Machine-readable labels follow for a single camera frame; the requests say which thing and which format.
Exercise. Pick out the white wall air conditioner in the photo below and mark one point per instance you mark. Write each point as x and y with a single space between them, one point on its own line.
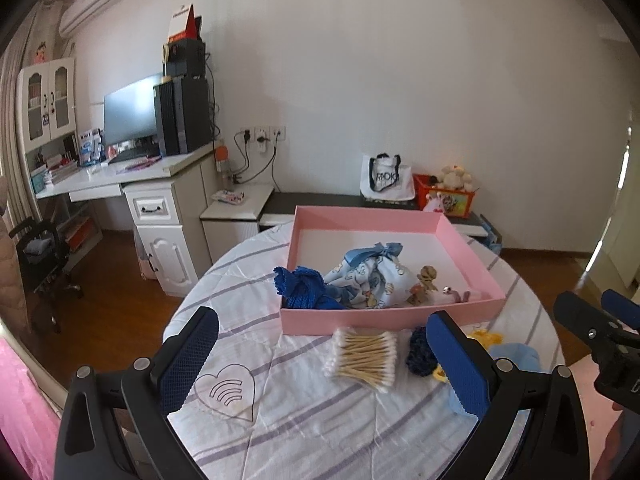
95 0

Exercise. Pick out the small patterned pouch on shelf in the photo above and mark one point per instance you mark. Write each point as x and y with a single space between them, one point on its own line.
233 198

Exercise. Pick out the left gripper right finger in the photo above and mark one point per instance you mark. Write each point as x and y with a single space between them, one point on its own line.
554 441

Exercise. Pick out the wall power outlet strip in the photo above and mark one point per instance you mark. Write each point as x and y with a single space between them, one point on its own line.
270 133

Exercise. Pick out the royal blue knit cloth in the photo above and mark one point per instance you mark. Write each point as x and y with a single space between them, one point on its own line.
303 289

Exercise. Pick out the white glass door cabinet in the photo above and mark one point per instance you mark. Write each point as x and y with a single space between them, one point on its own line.
45 101

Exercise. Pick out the pink shallow cardboard box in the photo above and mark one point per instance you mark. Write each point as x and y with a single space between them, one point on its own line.
321 236

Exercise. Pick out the black office chair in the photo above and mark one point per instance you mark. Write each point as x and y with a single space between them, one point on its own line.
43 254

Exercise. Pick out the white tote bag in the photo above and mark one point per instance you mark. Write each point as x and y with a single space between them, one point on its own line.
387 178

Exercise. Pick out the black computer tower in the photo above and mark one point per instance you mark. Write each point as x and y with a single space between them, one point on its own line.
182 115

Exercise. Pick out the white desk with drawers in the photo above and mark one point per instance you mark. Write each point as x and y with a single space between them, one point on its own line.
165 201

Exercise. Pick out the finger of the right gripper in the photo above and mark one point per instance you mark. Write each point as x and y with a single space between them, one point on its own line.
622 308
583 320

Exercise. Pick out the pink plush toy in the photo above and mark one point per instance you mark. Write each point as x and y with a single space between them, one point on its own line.
434 203

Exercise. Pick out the white striped quilted tablecloth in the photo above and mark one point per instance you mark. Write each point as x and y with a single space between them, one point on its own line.
262 407

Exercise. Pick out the dark navy crochet scrunchie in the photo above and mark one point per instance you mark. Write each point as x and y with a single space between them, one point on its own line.
421 360

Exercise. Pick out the blue patterned drawstring pouch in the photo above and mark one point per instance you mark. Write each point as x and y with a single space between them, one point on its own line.
371 278

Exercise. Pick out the cotton swabs plastic pack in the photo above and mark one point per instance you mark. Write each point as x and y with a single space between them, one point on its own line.
366 357

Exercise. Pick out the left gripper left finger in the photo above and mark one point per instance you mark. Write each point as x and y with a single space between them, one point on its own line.
152 392

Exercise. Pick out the cream plush sheep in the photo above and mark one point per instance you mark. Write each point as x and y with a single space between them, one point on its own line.
455 178

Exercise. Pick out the black box on tower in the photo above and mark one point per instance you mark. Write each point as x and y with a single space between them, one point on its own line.
184 57

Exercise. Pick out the tan stocking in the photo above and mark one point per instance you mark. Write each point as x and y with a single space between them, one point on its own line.
423 292

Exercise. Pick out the yellow crochet hat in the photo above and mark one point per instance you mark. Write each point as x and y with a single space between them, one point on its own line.
486 338

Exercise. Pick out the orange toy storage box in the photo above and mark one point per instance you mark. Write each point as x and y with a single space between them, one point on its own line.
458 204

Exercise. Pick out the clear bag with mauve strap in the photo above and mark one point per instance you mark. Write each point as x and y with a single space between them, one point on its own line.
449 295

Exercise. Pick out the black computer monitor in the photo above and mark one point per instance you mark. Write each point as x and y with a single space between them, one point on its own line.
129 113

